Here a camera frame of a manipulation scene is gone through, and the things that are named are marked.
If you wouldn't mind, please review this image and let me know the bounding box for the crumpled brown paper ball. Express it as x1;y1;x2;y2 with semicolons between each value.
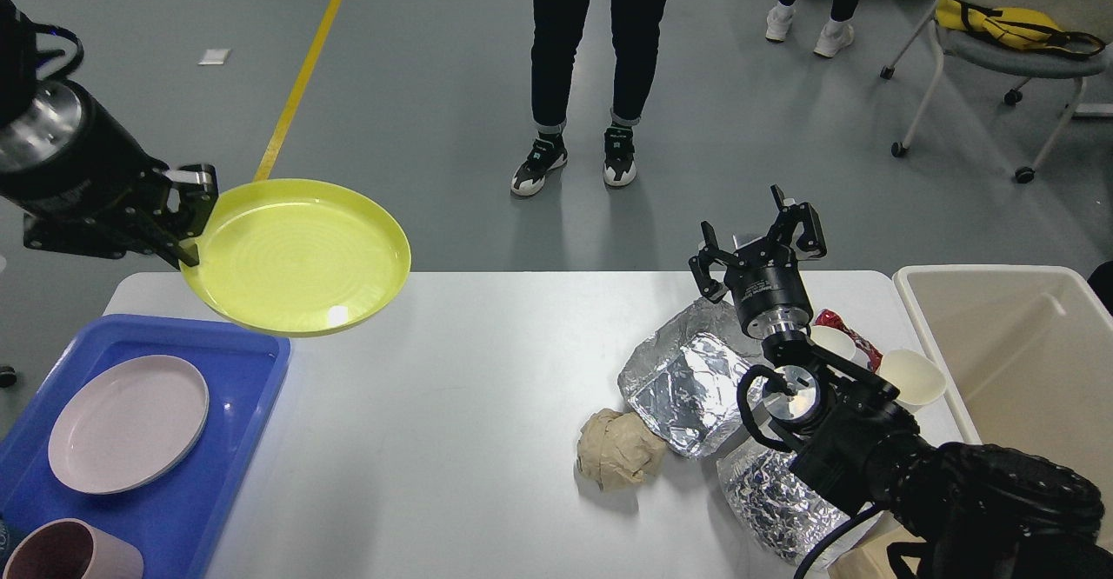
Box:
577;408;669;491

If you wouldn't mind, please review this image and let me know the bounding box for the yellow plate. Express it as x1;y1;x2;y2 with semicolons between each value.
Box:
180;178;412;336

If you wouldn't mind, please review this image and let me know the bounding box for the aluminium foil tray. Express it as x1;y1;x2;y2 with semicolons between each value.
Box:
615;298;764;459

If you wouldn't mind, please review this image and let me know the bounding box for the yellow bag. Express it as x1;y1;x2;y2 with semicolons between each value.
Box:
934;0;1109;61

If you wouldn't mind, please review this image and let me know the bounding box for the aluminium foil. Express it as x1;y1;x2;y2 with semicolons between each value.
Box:
716;440;871;567

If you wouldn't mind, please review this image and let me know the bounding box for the red snack wrapper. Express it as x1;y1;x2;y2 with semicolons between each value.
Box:
812;310;883;373

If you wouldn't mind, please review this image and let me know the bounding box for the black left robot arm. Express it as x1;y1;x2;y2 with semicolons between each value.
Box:
1;0;219;269

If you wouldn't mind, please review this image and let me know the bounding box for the white paper cup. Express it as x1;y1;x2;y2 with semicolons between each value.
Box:
810;325;859;362

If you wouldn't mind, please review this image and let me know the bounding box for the pink brown cup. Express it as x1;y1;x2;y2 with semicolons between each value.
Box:
3;518;144;578

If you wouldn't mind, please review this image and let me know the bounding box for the person in dark jeans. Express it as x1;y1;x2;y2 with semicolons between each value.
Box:
510;0;683;197

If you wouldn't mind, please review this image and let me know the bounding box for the pink plate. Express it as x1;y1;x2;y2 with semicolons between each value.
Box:
48;355;210;495

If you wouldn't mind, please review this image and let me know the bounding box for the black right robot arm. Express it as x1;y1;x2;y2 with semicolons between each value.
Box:
689;184;1112;578

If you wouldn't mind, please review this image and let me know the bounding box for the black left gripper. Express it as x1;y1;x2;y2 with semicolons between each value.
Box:
1;84;219;269

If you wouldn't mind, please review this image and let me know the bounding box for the grey chair on wheels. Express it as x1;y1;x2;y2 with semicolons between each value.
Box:
890;0;1110;184

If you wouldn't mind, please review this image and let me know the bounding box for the blue plastic tray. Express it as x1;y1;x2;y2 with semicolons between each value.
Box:
3;314;290;578

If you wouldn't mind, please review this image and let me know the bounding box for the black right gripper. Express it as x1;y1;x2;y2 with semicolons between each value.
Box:
691;185;830;341

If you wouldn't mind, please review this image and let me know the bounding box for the beige plastic bin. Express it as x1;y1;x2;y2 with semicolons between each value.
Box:
894;263;1112;506

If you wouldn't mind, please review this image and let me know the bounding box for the white paper bowl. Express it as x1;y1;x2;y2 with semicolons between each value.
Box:
877;349;947;413

